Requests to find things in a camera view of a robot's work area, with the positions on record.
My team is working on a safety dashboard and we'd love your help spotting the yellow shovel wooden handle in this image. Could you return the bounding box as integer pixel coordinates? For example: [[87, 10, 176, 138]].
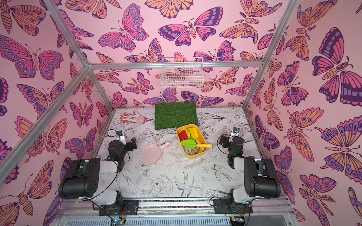
[[188, 128, 199, 139]]

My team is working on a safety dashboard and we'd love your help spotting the yellow plastic storage box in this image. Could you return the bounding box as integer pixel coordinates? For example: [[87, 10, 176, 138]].
[[176, 124, 213, 159]]

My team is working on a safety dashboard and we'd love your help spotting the green shovel yellow handle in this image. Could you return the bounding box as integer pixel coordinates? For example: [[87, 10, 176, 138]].
[[181, 139, 213, 149]]

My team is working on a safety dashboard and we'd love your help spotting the red shovel wooden handle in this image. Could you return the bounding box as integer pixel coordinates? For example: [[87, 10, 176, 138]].
[[178, 130, 189, 141]]

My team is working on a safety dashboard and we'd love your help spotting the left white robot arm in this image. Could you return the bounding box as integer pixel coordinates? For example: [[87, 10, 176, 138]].
[[58, 137, 139, 217]]

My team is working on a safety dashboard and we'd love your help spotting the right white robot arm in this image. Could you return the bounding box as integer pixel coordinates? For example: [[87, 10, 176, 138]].
[[210, 135, 281, 215]]

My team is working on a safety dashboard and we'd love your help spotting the pink plastic dustpan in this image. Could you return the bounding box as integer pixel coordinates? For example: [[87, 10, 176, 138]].
[[141, 142, 171, 166]]

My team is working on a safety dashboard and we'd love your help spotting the red white gardening glove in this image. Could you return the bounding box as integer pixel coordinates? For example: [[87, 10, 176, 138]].
[[120, 111, 152, 124]]

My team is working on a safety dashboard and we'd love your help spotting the green artificial grass mat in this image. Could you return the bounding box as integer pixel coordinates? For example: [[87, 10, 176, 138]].
[[154, 102, 199, 130]]

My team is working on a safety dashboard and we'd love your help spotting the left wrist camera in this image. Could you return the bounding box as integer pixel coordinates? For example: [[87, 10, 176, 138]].
[[116, 131, 126, 145]]

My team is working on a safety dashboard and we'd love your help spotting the white wire basket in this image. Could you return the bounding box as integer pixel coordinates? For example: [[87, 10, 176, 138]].
[[159, 57, 205, 89]]

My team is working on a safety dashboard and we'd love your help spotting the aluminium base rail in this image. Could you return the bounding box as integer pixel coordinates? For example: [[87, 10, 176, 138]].
[[53, 197, 299, 226]]

